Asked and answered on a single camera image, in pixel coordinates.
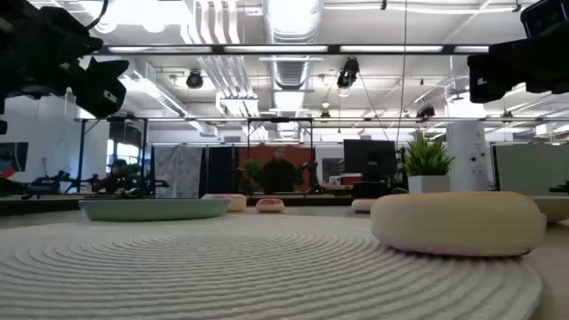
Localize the black computer monitor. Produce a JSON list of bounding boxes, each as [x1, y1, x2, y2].
[[342, 139, 399, 180]]

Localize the beige round plate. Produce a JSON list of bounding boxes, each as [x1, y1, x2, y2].
[[531, 195, 569, 224]]

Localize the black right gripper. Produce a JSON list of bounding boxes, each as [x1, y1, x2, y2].
[[466, 0, 569, 105]]

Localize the white round column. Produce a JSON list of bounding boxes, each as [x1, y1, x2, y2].
[[445, 88, 491, 193]]

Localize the grey office partition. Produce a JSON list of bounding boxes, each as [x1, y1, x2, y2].
[[491, 141, 569, 196]]

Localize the dark wall screen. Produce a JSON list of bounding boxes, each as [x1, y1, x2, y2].
[[0, 141, 29, 173]]

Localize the pink frosted donut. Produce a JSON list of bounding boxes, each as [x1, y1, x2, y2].
[[350, 197, 378, 214], [212, 193, 248, 213], [255, 197, 286, 214]]

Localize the black aluminium rig frame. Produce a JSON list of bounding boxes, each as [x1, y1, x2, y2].
[[0, 193, 357, 218]]

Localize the teal round plate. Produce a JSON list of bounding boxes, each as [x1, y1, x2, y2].
[[78, 197, 231, 222]]

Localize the silver ceiling ventilation duct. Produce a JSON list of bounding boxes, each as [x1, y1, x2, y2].
[[260, 0, 325, 92]]

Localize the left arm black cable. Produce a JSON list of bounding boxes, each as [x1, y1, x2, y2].
[[85, 0, 110, 31]]

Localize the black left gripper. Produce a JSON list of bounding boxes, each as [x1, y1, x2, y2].
[[0, 4, 131, 119]]

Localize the white patterned curtain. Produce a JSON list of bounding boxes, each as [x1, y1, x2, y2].
[[153, 145, 204, 199]]

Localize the green plant white pot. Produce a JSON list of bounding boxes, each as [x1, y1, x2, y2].
[[401, 131, 455, 195]]

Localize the dark framed board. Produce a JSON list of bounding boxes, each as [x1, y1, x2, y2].
[[321, 157, 345, 183]]

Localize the small green bushy plant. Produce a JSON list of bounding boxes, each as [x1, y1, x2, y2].
[[242, 159, 266, 193]]

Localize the person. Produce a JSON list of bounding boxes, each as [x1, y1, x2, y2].
[[261, 146, 298, 195]]

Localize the white round woven placemat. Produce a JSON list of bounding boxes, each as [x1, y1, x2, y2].
[[0, 212, 544, 320]]

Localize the black partition panel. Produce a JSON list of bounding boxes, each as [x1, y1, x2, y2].
[[206, 146, 239, 196]]

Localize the overhead black light bar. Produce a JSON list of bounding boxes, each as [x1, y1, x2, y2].
[[95, 43, 490, 57]]

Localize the lavender iced tan donut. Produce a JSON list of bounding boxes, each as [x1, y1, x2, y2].
[[370, 190, 548, 258]]

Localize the black background workstation frame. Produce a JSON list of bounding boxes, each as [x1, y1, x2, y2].
[[73, 115, 569, 197]]

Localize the orange-brown partition board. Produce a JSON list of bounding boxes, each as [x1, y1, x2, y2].
[[237, 145, 315, 195]]

